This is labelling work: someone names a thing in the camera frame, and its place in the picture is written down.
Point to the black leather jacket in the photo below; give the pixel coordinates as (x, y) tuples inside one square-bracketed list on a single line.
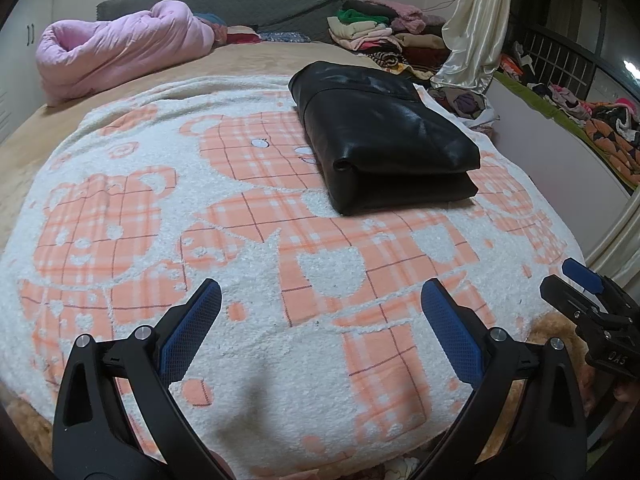
[(390, 135)]

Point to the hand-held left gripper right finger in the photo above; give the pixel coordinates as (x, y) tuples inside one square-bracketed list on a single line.
[(450, 335)]

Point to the bed with tan plush sheet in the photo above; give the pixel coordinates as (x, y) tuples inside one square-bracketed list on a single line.
[(250, 60)]

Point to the teal cloth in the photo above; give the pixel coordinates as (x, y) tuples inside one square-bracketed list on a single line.
[(210, 20)]

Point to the person's left hand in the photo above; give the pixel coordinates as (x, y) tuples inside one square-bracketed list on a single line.
[(220, 467)]

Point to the pile of folded clothes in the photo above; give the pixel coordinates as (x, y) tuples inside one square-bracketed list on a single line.
[(390, 35)]

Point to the dark red cloth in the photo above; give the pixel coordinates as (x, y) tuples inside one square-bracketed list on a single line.
[(245, 37)]

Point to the cream satin curtain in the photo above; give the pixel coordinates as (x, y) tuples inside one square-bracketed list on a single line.
[(475, 25)]

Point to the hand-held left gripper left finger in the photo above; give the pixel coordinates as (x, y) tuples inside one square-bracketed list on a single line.
[(192, 330)]

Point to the white bag of clothes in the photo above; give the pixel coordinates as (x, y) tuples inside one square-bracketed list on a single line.
[(465, 105)]

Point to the green ledge cover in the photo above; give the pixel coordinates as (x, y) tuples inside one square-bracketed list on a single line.
[(530, 97)]

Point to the heap of colourful clothes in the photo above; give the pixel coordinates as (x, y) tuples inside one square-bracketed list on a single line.
[(600, 125)]

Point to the grey headboard cushion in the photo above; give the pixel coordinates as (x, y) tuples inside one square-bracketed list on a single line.
[(250, 5)]

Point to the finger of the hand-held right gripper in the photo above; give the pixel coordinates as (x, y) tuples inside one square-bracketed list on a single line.
[(582, 275), (565, 295)]

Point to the person's right hand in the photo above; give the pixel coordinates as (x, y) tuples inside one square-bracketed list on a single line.
[(629, 394)]

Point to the blue patterned cloth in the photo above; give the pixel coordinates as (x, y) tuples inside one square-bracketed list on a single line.
[(285, 37)]

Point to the pink quilt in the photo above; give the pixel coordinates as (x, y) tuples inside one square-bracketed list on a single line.
[(115, 45)]

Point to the white wardrobe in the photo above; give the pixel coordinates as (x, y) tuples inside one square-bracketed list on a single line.
[(15, 70)]

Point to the white orange bear print blanket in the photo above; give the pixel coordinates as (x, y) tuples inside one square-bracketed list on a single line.
[(250, 335)]

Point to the black metal window grille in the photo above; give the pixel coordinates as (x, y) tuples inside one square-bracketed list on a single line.
[(560, 65)]

